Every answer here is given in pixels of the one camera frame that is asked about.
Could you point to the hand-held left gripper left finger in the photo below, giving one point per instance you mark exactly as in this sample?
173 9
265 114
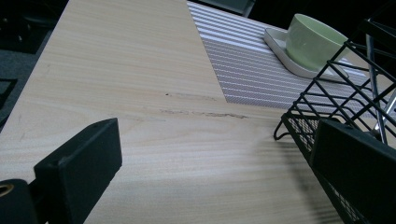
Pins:
84 168

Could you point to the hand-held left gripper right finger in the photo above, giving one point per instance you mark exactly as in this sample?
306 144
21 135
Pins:
358 168

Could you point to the light green bowl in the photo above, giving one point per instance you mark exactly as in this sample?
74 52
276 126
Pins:
308 43

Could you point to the silver metal utensil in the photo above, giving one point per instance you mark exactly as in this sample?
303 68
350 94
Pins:
373 81

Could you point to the grey striped placemat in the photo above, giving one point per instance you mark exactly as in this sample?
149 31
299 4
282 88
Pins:
246 65

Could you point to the black stand base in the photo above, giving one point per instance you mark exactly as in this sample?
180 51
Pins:
21 28

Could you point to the white square plate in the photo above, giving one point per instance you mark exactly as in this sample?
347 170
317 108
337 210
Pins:
275 39

